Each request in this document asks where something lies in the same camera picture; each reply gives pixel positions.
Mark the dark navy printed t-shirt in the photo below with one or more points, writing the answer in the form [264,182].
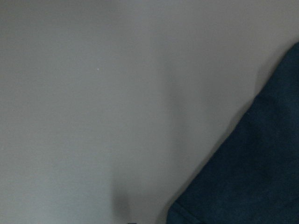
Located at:
[253,177]

